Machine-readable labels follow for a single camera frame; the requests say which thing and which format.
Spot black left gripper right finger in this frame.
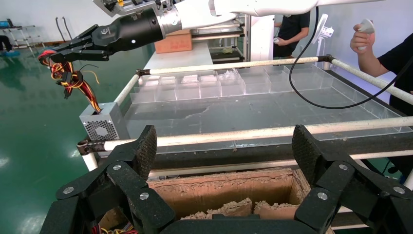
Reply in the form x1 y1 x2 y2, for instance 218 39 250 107
291 124 413 234

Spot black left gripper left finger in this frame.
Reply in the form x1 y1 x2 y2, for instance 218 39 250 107
40 125 177 234

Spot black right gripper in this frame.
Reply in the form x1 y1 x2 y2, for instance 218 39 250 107
50 9 166 64

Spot silver power supply coloured wires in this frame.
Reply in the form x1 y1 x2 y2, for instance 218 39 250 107
38 49 131 142
92 223 139 234

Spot bare person forearm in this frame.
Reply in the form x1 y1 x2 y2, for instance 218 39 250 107
357 51 398 78

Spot person hand holding controller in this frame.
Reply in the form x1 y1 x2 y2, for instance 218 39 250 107
350 24 376 54

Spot white cart leg pipe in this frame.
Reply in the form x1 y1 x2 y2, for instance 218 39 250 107
82 152 99 172

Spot grey metal trolley rack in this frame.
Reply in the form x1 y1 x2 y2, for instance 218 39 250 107
0 19 45 50

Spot crouching person blue shoes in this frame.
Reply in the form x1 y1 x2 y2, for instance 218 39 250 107
0 35 20 58

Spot orange cardboard carton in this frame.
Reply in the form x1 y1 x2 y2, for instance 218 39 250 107
154 29 193 54

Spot brown cardboard box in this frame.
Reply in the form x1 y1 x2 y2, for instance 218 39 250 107
100 168 335 234

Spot white worktable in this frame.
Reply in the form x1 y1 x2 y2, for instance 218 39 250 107
143 42 214 70

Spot cardboard divider strip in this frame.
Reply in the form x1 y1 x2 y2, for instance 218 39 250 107
180 197 302 221

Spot clear acrylic divider grid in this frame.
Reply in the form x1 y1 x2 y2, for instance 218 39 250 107
131 64 326 104

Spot person torso black shirt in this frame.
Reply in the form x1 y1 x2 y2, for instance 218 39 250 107
376 32 413 117

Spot metal shelf rack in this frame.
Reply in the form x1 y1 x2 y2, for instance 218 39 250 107
192 19 247 63

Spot white standing fan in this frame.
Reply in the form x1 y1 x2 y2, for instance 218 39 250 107
311 13 335 58

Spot white handheld controller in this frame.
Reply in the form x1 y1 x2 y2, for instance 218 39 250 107
357 19 375 51

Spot standing person black shirt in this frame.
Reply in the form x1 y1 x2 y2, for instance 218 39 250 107
273 11 311 59

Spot white pillar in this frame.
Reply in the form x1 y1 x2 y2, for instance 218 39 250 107
245 14 276 62

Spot black wall pipe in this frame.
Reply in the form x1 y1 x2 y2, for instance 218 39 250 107
55 17 64 41
63 16 74 41

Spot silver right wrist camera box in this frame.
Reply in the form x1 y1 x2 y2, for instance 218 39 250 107
94 0 169 18

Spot black hanging cable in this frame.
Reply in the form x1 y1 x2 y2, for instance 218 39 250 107
288 6 413 110

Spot conveyor tray with white frame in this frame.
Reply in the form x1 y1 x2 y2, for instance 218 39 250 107
124 63 412 153

